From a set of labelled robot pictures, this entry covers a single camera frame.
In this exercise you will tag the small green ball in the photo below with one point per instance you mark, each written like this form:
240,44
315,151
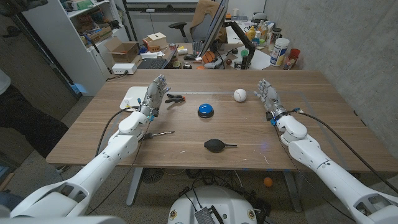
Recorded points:
244,53

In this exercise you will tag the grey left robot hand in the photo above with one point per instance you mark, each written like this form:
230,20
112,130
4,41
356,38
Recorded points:
154,93

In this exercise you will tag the black digital timer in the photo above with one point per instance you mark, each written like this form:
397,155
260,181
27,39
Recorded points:
238,65

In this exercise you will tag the white shelf unit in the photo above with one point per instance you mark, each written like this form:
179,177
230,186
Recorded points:
62,40

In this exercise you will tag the open cardboard box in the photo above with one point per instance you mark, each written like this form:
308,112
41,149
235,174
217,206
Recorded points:
124,51

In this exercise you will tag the black rubber air blower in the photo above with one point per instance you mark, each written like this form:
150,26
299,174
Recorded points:
214,145

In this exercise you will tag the grey keyboard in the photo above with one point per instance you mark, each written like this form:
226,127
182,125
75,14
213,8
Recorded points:
198,48

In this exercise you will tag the office chair with brown jacket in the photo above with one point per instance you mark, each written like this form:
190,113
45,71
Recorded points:
199,29

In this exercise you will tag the red snack container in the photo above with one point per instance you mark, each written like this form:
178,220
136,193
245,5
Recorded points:
291,59

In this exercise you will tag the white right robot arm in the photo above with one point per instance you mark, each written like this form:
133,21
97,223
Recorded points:
311,152

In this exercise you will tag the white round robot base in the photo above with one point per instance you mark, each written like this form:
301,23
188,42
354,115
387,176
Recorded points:
217,199

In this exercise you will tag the whiteboard on black stand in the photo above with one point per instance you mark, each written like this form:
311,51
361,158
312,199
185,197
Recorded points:
161,6

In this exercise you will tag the yellow bottle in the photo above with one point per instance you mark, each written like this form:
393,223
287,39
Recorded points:
251,33

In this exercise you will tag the black lidded jar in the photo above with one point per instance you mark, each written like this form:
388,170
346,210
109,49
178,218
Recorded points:
275,35

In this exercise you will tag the small wooden box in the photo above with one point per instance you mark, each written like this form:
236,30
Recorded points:
158,37

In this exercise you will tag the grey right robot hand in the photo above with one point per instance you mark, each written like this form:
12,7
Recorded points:
270,96

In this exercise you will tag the black computer mouse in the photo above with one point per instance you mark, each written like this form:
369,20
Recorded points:
189,57

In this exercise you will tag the red drink can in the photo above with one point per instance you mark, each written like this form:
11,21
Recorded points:
172,47

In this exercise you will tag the open laptop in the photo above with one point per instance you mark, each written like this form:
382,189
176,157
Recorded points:
152,63

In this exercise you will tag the small orange basketball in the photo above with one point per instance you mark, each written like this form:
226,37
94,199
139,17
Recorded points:
208,57

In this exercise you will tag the black round fan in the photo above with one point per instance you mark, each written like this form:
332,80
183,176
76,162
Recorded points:
152,175

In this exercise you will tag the white rectangular power box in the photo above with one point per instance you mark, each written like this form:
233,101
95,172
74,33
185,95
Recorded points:
124,69

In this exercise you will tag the white square plate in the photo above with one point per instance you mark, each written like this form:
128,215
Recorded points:
132,95

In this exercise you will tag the black clamp orange tips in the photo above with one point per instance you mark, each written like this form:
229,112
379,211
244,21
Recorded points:
175,99

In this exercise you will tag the grey table leg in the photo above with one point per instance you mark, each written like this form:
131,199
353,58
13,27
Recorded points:
135,186
292,193

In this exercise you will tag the small orange ball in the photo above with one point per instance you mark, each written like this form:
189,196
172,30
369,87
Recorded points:
268,182

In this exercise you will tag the blue plastic item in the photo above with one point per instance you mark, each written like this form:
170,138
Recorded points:
81,90

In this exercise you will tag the blue push button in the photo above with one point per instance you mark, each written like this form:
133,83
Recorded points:
205,109

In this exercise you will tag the white wipes canister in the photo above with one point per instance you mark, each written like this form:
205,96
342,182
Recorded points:
279,53

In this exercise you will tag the white baseball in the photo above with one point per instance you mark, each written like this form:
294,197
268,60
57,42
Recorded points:
240,95

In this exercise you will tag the flat computer monitor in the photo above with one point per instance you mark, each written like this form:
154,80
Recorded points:
214,28

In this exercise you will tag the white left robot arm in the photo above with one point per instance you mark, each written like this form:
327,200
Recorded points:
93,168

